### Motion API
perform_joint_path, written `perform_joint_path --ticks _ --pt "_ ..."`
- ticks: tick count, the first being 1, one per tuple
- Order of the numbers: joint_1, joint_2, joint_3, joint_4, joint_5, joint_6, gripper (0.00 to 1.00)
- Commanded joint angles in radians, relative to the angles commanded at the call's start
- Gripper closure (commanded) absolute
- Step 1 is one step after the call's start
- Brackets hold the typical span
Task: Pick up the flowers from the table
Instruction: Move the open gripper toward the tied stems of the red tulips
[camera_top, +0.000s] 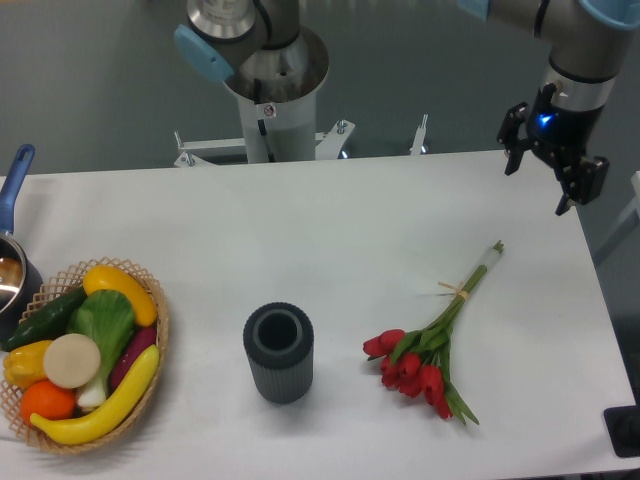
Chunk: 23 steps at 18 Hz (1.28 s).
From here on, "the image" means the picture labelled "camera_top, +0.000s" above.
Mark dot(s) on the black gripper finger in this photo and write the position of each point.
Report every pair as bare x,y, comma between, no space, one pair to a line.
581,181
508,136

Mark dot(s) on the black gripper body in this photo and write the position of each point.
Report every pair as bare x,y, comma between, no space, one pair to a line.
559,136

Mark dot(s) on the red tulip bouquet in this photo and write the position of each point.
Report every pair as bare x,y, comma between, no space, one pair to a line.
417,363

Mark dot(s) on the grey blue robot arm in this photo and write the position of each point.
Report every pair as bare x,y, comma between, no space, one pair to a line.
589,39

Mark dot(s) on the black device at edge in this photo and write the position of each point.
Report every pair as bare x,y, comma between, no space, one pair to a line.
623,429

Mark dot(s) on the dark grey ribbed vase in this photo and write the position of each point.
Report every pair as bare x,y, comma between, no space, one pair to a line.
278,340

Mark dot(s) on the purple eggplant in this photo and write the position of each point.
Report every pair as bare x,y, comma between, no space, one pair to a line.
141,340

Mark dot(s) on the yellow squash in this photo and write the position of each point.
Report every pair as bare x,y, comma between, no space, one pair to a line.
105,277

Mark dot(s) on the green bok choy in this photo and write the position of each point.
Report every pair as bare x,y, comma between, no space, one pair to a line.
106,317

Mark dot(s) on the woven wicker basket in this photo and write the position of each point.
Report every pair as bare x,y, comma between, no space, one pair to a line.
63,282

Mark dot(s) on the green cucumber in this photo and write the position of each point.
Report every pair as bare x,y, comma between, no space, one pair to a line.
48,322

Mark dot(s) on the beige round disc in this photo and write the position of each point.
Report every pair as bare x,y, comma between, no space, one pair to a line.
71,361

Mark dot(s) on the yellow banana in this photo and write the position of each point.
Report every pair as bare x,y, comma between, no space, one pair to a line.
117,408

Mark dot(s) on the orange fruit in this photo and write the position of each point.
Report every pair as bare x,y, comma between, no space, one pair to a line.
47,400

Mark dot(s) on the yellow bell pepper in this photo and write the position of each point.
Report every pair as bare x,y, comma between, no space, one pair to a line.
24,366

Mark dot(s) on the white frame at right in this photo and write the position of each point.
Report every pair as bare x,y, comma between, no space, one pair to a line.
623,225

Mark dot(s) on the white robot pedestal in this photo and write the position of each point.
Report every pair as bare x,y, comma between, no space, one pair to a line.
276,94

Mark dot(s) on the blue handled saucepan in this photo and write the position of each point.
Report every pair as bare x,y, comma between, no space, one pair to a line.
20,280

